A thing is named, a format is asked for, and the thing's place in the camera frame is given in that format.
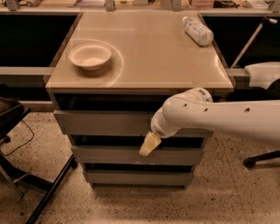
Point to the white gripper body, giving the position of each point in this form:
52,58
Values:
159,129

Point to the grey middle drawer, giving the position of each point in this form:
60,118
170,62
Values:
130,155

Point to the grey bottom drawer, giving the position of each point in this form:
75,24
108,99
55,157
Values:
145,179

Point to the grey top drawer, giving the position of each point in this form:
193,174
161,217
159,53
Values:
110,123

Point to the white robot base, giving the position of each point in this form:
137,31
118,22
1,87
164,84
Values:
263,75

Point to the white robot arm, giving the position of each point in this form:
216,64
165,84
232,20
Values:
195,109

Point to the black office chair right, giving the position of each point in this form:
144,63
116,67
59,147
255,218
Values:
250,162

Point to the grey drawer cabinet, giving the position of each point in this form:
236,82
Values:
152,59

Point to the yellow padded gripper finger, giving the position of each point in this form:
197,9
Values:
150,143

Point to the white paper bowl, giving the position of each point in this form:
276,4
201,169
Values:
90,56

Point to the grey drawer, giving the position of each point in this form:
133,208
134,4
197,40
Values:
130,155
110,123
145,179

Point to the clear plastic water bottle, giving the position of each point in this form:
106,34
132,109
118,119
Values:
201,34

